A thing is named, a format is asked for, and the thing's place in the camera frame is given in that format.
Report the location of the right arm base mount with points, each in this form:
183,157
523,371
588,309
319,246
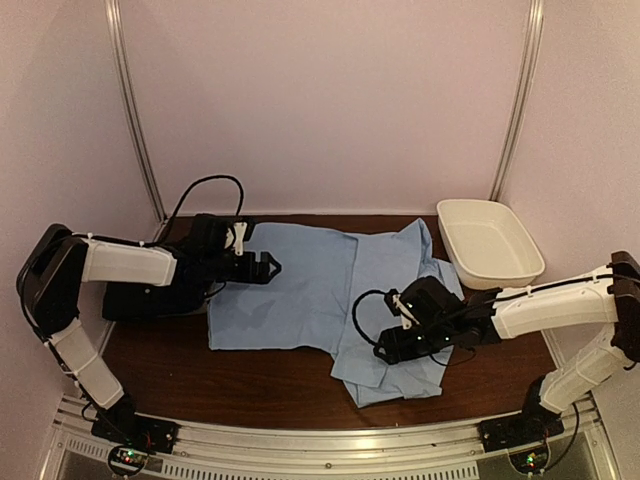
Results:
520,430

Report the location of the front aluminium frame rail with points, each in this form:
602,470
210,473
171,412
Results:
449,450

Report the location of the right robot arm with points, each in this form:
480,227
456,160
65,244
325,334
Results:
608,296

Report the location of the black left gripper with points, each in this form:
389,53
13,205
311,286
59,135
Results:
249,277

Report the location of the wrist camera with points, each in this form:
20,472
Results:
235,237
398,309

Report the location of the light blue long sleeve shirt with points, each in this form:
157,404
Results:
311,304

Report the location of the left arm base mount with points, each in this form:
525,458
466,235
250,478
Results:
123,425

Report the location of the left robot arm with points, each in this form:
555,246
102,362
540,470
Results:
132,281

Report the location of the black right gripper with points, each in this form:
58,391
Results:
396,349

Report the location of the right circuit board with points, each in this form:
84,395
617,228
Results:
530,461

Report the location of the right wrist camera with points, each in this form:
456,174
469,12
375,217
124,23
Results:
398,309

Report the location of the left circuit board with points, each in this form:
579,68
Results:
124,460

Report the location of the white plastic tub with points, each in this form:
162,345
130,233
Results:
488,244

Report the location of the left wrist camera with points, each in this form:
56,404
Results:
235,237

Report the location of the circuit board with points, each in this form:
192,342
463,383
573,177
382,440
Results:
530,461
124,460

